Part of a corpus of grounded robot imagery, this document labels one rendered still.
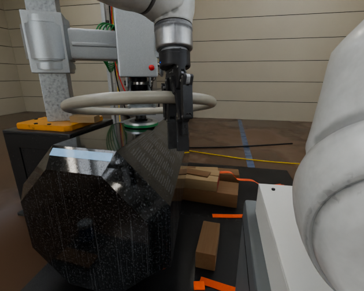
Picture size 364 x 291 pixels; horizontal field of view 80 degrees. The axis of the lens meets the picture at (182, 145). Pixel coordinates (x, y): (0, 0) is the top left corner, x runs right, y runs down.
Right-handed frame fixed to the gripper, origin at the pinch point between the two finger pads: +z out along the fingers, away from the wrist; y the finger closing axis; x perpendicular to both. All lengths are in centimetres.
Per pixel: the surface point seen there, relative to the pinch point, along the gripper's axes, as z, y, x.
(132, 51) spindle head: -43, 73, -9
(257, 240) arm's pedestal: 21.6, -17.2, -9.3
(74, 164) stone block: 13, 54, 24
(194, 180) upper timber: 49, 116, -71
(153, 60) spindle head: -38, 70, -21
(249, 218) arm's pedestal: 20.3, -10.9, -13.1
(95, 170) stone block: 15, 47, 16
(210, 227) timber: 70, 70, -56
